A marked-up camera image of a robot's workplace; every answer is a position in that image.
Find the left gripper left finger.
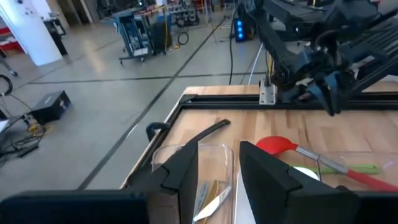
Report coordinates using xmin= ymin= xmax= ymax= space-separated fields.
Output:
xmin=127 ymin=141 xmax=200 ymax=224

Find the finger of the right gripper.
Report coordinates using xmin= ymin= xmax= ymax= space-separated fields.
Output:
xmin=307 ymin=81 xmax=326 ymax=101
xmin=323 ymin=73 xmax=343 ymax=116

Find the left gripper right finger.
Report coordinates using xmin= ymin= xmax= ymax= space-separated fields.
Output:
xmin=239 ymin=141 xmax=361 ymax=224

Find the orange handled knife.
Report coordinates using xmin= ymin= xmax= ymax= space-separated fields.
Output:
xmin=192 ymin=185 xmax=233 ymax=223

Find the red steel-handled round spoon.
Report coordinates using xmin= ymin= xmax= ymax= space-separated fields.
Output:
xmin=255 ymin=135 xmax=398 ymax=192

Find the black solid spoon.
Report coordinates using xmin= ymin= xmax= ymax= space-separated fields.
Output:
xmin=185 ymin=118 xmax=232 ymax=144

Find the green silicone spatula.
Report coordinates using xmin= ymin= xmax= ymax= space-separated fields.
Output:
xmin=294 ymin=163 xmax=382 ymax=175

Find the clear plastic container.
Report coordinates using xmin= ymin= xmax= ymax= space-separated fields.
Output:
xmin=316 ymin=151 xmax=398 ymax=191
xmin=151 ymin=142 xmax=234 ymax=224

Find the black computer tower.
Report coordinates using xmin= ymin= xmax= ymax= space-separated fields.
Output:
xmin=233 ymin=17 xmax=251 ymax=44

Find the parts bin shelving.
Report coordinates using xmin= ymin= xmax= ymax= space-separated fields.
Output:
xmin=167 ymin=0 xmax=200 ymax=27

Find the black floor box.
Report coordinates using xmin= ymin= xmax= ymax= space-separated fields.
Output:
xmin=30 ymin=90 xmax=72 ymax=124

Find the blue equipment cart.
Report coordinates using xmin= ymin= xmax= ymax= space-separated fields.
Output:
xmin=112 ymin=6 xmax=171 ymax=65

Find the white pillar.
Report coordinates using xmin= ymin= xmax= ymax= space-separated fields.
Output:
xmin=0 ymin=0 xmax=64 ymax=67

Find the red bin shelf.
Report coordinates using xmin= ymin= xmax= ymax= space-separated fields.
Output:
xmin=0 ymin=26 xmax=25 ymax=53

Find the silver mounting bracket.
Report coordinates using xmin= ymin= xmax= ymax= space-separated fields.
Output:
xmin=259 ymin=78 xmax=277 ymax=105

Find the white cable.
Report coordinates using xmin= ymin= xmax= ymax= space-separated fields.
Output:
xmin=248 ymin=42 xmax=265 ymax=85

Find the black frame clamp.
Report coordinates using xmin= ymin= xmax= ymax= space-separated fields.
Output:
xmin=146 ymin=121 xmax=171 ymax=141

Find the black hanging cable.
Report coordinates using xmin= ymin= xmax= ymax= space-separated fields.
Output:
xmin=228 ymin=6 xmax=246 ymax=85

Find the black cable coil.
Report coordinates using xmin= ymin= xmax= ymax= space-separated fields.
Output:
xmin=177 ymin=30 xmax=190 ymax=46
xmin=0 ymin=74 xmax=14 ymax=96

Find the floor cable tangle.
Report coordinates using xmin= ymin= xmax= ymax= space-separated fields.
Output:
xmin=0 ymin=114 xmax=53 ymax=159

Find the black pedestal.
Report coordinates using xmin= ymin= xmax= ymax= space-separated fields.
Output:
xmin=43 ymin=18 xmax=68 ymax=57

